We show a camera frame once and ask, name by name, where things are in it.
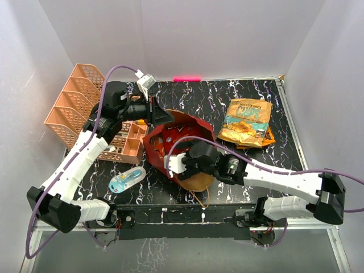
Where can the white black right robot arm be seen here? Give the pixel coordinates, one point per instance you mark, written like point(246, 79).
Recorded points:
point(319, 195)

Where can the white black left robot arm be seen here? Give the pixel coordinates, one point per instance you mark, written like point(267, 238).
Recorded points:
point(53, 201)

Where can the gold teal kettle chips bag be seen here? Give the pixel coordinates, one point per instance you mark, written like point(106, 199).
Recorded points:
point(246, 122)

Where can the peach plastic file organizer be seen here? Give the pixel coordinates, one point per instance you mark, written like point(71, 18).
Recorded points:
point(73, 107)

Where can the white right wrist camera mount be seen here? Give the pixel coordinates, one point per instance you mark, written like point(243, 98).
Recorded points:
point(174, 164)

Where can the orange honey dijon chip bag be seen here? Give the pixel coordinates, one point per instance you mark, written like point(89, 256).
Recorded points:
point(267, 140)

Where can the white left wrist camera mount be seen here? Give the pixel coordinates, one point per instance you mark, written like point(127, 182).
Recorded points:
point(144, 82)

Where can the red brown paper bag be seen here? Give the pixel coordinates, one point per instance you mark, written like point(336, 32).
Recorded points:
point(197, 183)

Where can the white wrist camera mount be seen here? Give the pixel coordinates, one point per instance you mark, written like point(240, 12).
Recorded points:
point(144, 82)
point(174, 164)

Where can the yellow item in organizer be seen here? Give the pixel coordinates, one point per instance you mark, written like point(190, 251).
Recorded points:
point(140, 122)

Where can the pink tape strip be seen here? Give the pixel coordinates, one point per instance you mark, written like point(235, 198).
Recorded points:
point(186, 78)

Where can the blue white packaged item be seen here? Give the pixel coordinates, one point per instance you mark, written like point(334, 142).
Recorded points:
point(127, 179)

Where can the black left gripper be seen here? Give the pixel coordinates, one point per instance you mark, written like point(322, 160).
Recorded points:
point(154, 114)

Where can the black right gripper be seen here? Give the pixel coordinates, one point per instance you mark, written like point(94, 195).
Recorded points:
point(189, 171)

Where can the red doritos chip bag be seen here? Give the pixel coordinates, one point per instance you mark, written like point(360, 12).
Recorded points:
point(162, 142)

